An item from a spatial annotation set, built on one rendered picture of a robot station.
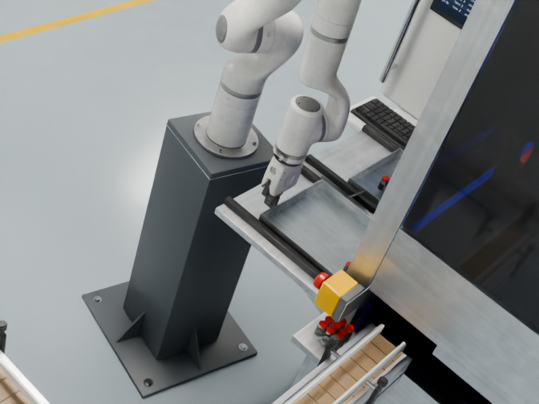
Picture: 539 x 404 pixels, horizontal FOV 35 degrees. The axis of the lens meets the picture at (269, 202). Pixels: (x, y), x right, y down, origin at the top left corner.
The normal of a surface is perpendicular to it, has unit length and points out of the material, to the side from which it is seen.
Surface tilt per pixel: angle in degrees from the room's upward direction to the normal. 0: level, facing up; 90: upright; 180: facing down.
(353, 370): 0
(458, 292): 90
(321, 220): 0
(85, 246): 0
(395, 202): 90
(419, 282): 90
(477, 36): 90
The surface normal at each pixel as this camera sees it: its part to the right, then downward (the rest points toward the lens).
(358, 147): 0.26, -0.72
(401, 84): -0.66, 0.35
